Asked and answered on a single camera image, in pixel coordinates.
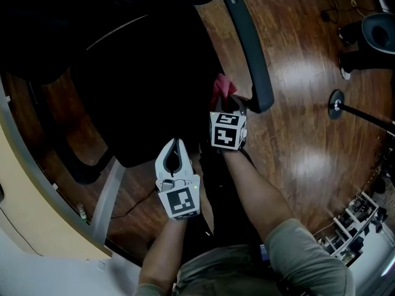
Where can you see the clear plastic bottle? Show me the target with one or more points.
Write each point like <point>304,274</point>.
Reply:
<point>81,211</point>

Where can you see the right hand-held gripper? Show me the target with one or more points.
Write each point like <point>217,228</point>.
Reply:
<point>226,136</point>

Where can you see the person's right forearm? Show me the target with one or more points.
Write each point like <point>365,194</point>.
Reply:
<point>256,190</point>

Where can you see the light wooden desk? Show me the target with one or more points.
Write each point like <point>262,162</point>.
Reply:
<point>37,202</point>

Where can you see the black office chair seat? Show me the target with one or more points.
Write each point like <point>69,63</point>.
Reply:
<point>148,97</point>

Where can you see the black chair armrest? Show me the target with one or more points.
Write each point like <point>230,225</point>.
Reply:
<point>86,174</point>
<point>256,57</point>

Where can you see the person's left forearm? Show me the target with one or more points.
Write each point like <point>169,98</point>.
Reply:
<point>160,251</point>

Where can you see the black stanchion post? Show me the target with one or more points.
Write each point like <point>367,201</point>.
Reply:
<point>335,105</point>

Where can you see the pink cloth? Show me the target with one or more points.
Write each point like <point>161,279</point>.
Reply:
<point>223,86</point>

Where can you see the grey oval shell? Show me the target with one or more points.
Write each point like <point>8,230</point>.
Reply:
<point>379,34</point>

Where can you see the person's black trousers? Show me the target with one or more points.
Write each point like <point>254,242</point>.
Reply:
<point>225,214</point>

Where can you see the small blue-screen device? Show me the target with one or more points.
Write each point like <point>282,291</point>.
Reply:
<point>263,252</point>

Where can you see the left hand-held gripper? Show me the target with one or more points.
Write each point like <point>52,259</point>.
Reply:
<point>180,200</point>

